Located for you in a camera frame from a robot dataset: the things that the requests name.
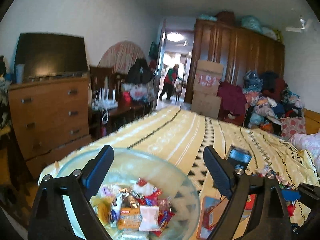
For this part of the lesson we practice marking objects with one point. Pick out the clear glass bowl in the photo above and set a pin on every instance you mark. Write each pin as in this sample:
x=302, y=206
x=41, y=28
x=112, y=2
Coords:
x=145, y=197

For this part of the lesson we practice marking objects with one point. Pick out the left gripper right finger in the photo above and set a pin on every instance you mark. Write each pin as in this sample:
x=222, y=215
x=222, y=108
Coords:
x=221, y=171

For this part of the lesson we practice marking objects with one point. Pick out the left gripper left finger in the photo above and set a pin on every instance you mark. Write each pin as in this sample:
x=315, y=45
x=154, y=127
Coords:
x=96, y=170

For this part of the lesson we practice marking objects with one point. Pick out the white ceiling fan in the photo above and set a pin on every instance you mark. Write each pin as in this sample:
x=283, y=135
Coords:
x=301, y=25

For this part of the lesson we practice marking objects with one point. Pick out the white wifi router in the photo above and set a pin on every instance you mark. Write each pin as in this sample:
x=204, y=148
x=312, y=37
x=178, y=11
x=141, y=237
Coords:
x=101, y=100

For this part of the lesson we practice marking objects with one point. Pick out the black and blue box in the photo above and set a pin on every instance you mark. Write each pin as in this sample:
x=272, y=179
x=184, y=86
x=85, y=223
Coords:
x=238, y=158

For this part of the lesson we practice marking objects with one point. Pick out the pink floral quilt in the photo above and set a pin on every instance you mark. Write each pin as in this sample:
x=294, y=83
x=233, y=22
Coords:
x=307, y=142

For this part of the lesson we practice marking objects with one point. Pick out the red and orange snack box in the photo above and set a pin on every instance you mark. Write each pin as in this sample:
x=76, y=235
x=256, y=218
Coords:
x=212, y=210

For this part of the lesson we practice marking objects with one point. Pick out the striped round folded table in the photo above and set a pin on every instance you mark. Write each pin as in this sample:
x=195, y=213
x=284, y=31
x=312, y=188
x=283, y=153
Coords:
x=121, y=57

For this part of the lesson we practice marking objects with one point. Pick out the wooden chest of drawers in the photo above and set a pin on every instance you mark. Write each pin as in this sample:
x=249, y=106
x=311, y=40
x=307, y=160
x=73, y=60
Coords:
x=50, y=119

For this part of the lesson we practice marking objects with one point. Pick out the brown wooden wardrobe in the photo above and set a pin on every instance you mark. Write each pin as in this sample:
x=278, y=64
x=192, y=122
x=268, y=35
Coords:
x=239, y=50

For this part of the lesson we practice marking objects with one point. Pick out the black flat television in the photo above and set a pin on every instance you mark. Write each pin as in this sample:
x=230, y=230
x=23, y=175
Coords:
x=49, y=54

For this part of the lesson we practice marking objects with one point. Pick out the person in red top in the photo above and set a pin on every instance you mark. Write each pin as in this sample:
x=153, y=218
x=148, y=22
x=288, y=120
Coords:
x=169, y=82

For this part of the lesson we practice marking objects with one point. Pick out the yellow patterned bed cover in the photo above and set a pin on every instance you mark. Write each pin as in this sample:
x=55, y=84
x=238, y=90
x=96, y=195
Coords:
x=179, y=136

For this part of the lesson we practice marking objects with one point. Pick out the pile of clothes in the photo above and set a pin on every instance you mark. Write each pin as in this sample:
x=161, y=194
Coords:
x=265, y=102

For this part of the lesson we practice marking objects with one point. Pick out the stacked cardboard boxes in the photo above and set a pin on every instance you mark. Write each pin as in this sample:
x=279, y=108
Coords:
x=206, y=84

